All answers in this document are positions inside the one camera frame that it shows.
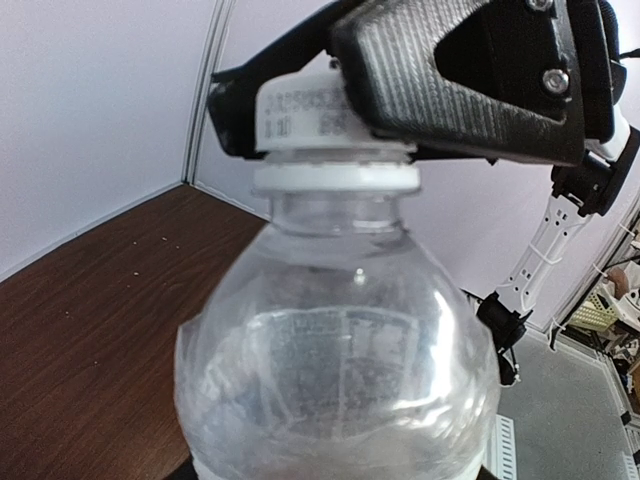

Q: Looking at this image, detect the clear water bottle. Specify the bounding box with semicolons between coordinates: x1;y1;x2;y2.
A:
172;149;502;480

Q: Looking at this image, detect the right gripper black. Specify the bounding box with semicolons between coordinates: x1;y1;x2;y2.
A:
330;0;626;166

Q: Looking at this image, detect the right aluminium corner post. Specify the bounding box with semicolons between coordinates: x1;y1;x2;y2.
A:
182;0;236;185

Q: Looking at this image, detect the white water bottle cap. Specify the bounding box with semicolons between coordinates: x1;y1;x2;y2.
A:
255;71;416;152

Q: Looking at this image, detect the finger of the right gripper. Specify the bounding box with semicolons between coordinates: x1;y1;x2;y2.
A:
208;0;371;161

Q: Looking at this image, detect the yellow plastic basket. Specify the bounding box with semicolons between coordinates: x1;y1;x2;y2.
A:
569;292;618;332

